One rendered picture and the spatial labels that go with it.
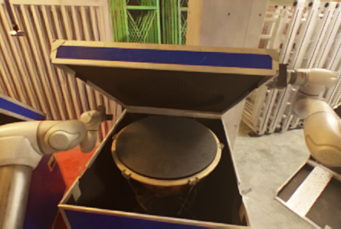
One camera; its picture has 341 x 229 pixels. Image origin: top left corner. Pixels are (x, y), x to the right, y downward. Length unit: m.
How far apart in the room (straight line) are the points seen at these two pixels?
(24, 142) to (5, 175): 0.11
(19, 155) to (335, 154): 0.97
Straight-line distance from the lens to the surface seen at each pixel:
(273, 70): 0.92
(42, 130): 0.81
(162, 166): 1.30
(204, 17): 1.84
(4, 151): 0.83
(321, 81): 1.23
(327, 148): 0.68
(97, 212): 1.19
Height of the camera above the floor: 1.89
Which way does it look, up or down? 29 degrees down
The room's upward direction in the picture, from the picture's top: 2 degrees clockwise
